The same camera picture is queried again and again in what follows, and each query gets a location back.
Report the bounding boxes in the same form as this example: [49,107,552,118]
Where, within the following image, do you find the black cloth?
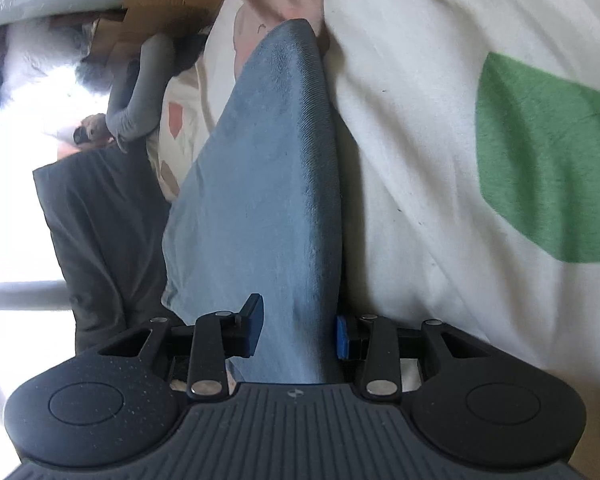
[172,30,213,73]

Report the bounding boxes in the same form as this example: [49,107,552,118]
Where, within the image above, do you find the small brown teddy bear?
[72,114,116,146]

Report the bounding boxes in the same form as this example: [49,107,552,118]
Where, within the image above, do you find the blue denim pants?
[161,19,346,386]

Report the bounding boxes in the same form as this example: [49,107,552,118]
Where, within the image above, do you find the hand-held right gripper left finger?
[96,294,265,403]

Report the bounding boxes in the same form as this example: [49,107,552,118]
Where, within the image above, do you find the grey neck pillow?
[105,34,176,153]

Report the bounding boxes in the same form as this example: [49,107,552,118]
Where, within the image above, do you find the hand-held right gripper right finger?
[335,314,486,402]

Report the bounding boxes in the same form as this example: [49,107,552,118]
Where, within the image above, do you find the bear print bed sheet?
[145,0,600,411]

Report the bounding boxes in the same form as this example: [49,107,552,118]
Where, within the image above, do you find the dark grey pillow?
[32,150,178,356]

